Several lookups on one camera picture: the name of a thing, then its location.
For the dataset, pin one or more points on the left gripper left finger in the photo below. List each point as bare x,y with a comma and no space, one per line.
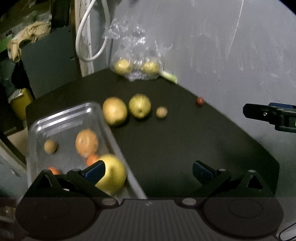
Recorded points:
75,183

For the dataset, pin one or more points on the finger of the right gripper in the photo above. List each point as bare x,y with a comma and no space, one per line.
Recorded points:
260,112
280,105

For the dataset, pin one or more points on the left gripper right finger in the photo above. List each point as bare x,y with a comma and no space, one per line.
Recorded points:
219,183

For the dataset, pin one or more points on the orange tangerine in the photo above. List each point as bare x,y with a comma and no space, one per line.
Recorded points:
92,159
55,170

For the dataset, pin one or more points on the yellow lemon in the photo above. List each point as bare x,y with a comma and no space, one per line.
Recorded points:
115,175

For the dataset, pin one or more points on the small brown kiwi fruit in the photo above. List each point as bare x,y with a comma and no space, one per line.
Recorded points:
50,146

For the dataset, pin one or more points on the small red fruit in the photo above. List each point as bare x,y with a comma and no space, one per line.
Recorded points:
200,101

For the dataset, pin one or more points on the green yellow pear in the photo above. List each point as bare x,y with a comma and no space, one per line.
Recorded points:
139,106

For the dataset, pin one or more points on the metal tray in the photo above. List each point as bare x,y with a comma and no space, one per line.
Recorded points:
63,128

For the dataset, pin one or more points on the green onion stalk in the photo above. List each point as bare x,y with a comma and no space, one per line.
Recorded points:
168,76

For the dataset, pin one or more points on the yellow plastic canister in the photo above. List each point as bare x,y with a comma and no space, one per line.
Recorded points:
19,100

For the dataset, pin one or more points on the bagged pear right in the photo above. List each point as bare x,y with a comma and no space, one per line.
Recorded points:
150,68

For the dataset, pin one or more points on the bagged pear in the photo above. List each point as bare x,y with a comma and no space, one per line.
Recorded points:
123,67
150,68

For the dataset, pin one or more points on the dark grey cabinet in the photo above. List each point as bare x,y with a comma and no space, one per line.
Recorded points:
51,62

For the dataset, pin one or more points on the bagged pear left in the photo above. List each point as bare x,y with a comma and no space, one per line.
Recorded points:
123,67

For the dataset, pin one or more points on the clear plastic bag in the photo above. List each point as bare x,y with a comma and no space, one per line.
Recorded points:
134,43

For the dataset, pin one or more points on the beige crumpled cloth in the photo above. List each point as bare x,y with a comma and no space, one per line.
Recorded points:
30,34

